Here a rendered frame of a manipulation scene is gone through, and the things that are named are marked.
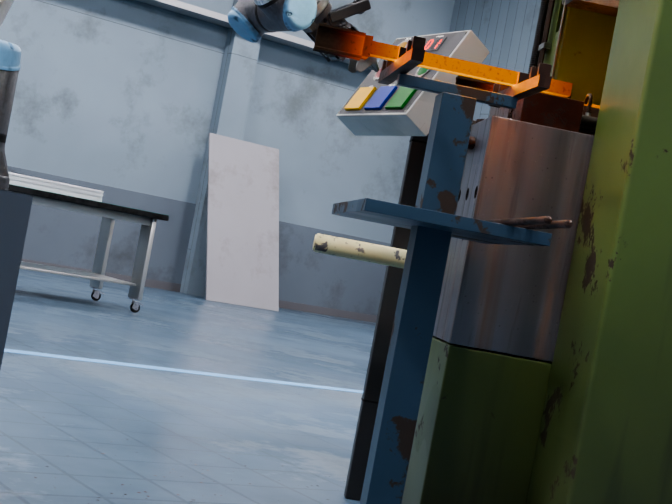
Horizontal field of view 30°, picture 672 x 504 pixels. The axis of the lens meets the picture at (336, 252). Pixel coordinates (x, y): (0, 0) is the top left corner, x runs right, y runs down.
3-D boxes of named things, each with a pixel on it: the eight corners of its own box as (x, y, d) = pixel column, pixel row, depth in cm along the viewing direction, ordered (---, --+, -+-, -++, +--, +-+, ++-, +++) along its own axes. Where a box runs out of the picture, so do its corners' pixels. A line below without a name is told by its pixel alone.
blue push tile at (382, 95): (378, 107, 309) (396, 85, 311) (363, 107, 316) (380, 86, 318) (383, 112, 310) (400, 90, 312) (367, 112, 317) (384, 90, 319)
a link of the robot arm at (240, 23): (244, 14, 273) (276, -26, 277) (215, 16, 282) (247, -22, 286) (269, 45, 278) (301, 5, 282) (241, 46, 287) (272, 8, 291)
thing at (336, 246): (312, 253, 294) (316, 231, 294) (311, 253, 299) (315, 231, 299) (494, 287, 298) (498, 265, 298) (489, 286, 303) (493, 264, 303)
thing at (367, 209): (364, 210, 193) (366, 197, 193) (331, 214, 233) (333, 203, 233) (549, 246, 197) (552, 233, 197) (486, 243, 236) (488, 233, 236)
